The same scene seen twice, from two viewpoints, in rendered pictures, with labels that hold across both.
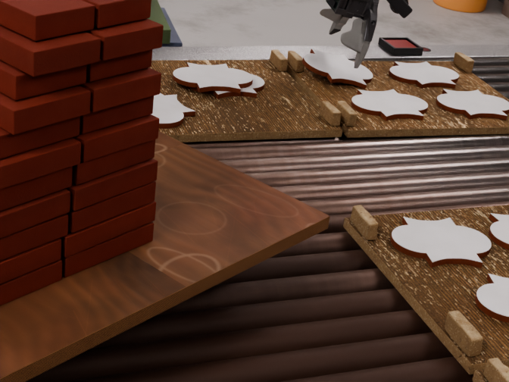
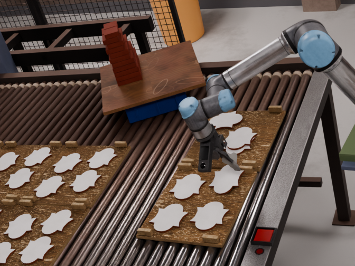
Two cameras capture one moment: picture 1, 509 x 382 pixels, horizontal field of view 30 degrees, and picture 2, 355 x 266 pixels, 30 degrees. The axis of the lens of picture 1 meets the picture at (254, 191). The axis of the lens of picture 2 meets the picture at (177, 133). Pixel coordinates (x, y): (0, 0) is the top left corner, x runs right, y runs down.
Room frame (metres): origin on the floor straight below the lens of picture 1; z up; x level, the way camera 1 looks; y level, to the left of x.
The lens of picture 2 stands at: (3.42, -1.44, 2.50)
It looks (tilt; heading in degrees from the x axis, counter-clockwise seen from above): 32 degrees down; 144
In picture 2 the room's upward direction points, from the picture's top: 17 degrees counter-clockwise
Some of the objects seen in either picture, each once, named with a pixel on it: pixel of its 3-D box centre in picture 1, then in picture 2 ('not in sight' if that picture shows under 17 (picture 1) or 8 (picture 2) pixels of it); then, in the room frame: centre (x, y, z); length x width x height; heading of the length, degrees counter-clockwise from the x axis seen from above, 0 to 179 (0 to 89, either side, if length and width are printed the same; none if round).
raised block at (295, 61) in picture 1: (295, 61); (245, 169); (1.84, -0.05, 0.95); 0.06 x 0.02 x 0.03; 21
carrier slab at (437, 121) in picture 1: (407, 95); (198, 203); (1.79, -0.28, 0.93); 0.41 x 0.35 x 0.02; 111
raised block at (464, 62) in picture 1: (463, 61); (211, 238); (1.98, -0.41, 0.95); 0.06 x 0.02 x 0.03; 21
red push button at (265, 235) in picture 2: (400, 46); (263, 236); (2.12, -0.29, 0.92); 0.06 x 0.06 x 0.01; 24
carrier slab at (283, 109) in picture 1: (204, 97); (234, 139); (1.64, 0.12, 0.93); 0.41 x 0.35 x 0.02; 112
